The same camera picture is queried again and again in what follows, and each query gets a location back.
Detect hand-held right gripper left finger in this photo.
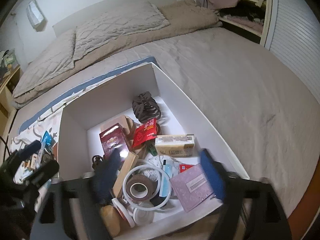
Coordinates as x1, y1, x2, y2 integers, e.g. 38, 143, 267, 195
32, 150, 120, 240

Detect green plush toy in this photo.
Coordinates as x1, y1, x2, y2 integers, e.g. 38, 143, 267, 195
0, 50, 17, 67

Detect brown hair claw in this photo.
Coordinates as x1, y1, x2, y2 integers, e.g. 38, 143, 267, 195
132, 92, 162, 124

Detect white ring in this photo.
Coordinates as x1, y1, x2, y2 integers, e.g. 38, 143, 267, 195
122, 165, 172, 208

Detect red snack packet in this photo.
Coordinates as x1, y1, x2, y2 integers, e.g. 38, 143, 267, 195
132, 118, 157, 148

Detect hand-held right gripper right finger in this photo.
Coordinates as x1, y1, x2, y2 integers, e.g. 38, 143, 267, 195
199, 149, 293, 240

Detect beige folded blanket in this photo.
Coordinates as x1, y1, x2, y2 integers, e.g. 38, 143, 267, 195
12, 0, 223, 109

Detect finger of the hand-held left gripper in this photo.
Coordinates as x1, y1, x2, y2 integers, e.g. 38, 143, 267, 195
25, 159, 60, 183
11, 140, 42, 161

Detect white shoe box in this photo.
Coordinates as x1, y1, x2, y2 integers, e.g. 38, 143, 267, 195
59, 62, 250, 238

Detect white hanging bag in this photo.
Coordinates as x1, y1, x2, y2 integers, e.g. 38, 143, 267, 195
26, 0, 47, 28

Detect wooden block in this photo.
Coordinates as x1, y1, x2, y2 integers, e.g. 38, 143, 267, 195
112, 152, 139, 198

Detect grey quilted pillow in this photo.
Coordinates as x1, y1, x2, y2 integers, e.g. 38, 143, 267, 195
74, 1, 171, 62
12, 29, 77, 99

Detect white tape roll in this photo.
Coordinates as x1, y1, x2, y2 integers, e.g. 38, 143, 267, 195
112, 197, 135, 228

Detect red cigarette box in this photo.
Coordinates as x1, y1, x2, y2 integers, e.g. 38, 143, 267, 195
99, 123, 130, 159

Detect clear tape roll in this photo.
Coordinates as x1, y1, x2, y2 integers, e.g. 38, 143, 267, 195
134, 202, 157, 227

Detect black hair ties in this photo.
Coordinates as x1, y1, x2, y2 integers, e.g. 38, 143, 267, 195
91, 155, 104, 172

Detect beige tissue packet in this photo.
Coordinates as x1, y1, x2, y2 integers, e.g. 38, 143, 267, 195
155, 134, 195, 157

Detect cartoon printed blanket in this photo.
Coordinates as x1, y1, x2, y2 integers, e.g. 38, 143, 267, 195
10, 55, 250, 240

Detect small blue packet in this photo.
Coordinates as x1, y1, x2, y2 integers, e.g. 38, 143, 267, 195
41, 131, 57, 153

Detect wooden bed frame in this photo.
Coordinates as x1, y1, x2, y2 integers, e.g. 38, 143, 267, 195
287, 180, 320, 230

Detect brown tape roll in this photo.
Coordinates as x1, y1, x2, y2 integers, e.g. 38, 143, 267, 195
126, 175, 157, 200

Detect round wooden box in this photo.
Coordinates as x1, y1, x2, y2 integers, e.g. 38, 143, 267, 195
119, 115, 137, 140

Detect white louvred closet door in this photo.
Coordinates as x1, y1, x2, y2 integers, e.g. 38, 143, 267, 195
260, 0, 320, 98

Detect wall niche shelf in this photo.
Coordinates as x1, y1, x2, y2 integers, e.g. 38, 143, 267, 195
195, 0, 272, 45

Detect wooden bedside shelf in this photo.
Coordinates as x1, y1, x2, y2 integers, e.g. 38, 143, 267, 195
0, 65, 22, 135

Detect black cable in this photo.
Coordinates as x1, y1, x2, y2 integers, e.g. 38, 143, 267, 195
0, 115, 15, 155

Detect oval wooden case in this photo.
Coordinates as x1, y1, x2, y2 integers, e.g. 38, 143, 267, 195
100, 205, 122, 238

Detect light blue mask pack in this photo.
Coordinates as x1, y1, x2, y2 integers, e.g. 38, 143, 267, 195
159, 160, 174, 198

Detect dark clothes pile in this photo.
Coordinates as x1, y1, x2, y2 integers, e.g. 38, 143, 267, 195
219, 0, 265, 28

